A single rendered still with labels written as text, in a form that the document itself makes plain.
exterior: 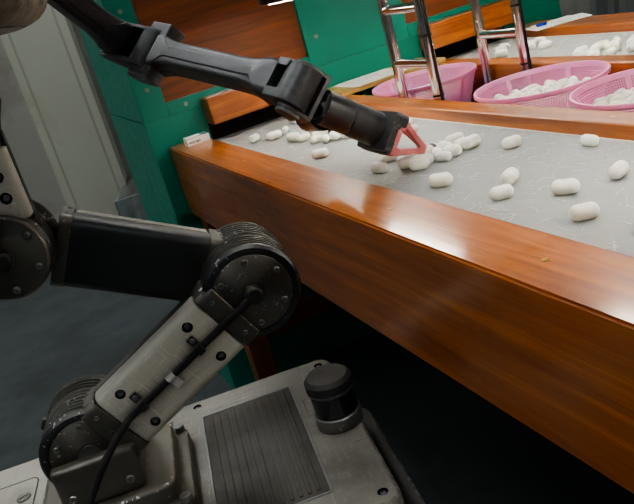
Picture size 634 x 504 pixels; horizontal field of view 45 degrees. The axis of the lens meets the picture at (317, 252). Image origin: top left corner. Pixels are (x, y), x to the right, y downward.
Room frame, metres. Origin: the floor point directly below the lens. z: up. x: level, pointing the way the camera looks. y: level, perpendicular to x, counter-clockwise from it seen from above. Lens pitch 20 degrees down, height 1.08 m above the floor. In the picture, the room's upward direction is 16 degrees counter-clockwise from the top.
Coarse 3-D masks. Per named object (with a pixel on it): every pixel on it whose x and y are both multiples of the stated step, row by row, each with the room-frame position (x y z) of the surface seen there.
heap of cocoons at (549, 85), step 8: (552, 80) 1.59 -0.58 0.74; (560, 80) 1.55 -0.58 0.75; (568, 80) 1.58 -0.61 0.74; (576, 80) 1.55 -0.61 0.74; (584, 80) 1.52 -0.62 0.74; (528, 88) 1.58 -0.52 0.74; (536, 88) 1.57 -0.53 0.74; (544, 88) 1.55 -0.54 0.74; (552, 88) 1.52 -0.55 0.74; (496, 96) 1.59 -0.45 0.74; (504, 96) 1.56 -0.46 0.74; (512, 96) 1.54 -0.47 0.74; (520, 96) 1.55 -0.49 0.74; (552, 96) 1.44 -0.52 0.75
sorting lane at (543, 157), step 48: (240, 144) 1.90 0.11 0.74; (288, 144) 1.73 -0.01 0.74; (336, 144) 1.59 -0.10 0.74; (480, 144) 1.27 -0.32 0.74; (528, 144) 1.19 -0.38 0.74; (576, 144) 1.11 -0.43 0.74; (624, 144) 1.05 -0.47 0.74; (432, 192) 1.08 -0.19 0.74; (480, 192) 1.02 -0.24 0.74; (528, 192) 0.96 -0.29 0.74; (576, 192) 0.91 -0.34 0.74; (624, 192) 0.87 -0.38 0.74; (576, 240) 0.77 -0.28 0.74; (624, 240) 0.73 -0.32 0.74
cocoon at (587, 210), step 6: (582, 204) 0.82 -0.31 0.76; (588, 204) 0.82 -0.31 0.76; (594, 204) 0.81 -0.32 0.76; (570, 210) 0.82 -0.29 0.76; (576, 210) 0.81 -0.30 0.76; (582, 210) 0.81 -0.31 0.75; (588, 210) 0.81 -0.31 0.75; (594, 210) 0.81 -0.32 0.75; (570, 216) 0.82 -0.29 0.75; (576, 216) 0.81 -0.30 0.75; (582, 216) 0.81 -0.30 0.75; (588, 216) 0.81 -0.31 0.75; (594, 216) 0.81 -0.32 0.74
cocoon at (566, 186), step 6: (558, 180) 0.92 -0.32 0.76; (564, 180) 0.91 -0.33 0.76; (570, 180) 0.91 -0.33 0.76; (576, 180) 0.91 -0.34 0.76; (552, 186) 0.92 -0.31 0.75; (558, 186) 0.91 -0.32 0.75; (564, 186) 0.91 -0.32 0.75; (570, 186) 0.90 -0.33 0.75; (576, 186) 0.90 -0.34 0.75; (558, 192) 0.91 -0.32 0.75; (564, 192) 0.91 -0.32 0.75; (570, 192) 0.91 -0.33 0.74
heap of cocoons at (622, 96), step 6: (618, 90) 1.34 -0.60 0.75; (624, 90) 1.34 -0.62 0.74; (630, 90) 1.33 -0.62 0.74; (612, 96) 1.33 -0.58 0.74; (618, 96) 1.30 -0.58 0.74; (624, 96) 1.32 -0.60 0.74; (630, 96) 1.28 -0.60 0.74; (594, 102) 1.33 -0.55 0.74; (600, 102) 1.30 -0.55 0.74; (606, 102) 1.31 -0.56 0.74; (612, 102) 1.28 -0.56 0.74; (618, 102) 1.28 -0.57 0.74; (624, 102) 1.25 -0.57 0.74; (630, 102) 1.27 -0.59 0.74
